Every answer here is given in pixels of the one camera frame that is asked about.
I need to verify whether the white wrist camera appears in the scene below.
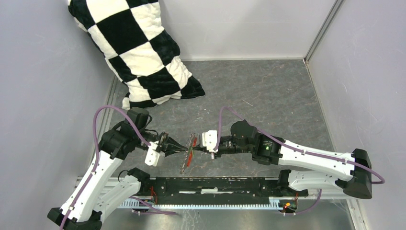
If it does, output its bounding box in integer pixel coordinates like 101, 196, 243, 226
144, 141, 165, 167
200, 130, 218, 153

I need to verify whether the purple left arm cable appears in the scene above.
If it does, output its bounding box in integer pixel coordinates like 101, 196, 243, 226
59, 105, 178, 230

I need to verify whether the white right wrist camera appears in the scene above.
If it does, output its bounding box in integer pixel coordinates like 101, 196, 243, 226
200, 130, 218, 153

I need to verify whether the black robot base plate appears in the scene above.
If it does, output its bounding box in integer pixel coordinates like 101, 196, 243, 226
137, 177, 309, 205

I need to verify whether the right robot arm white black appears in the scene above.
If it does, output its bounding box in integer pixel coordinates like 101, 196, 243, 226
199, 120, 372, 199

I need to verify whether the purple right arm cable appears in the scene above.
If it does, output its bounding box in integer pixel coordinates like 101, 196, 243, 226
213, 106, 386, 216

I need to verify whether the aluminium frame rail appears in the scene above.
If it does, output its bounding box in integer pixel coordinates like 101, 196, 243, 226
70, 176, 361, 210

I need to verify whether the metal key holder red handle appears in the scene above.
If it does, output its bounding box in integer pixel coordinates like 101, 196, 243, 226
180, 133, 199, 174

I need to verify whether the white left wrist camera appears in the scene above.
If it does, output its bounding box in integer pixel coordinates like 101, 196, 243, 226
144, 141, 165, 167

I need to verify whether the black white checkered pillow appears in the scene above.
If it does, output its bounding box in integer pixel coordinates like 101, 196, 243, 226
68, 0, 205, 110

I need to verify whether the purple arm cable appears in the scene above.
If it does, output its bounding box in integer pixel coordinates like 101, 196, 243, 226
213, 106, 386, 216
59, 105, 178, 230

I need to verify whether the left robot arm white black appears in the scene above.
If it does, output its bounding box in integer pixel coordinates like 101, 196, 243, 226
47, 106, 184, 230

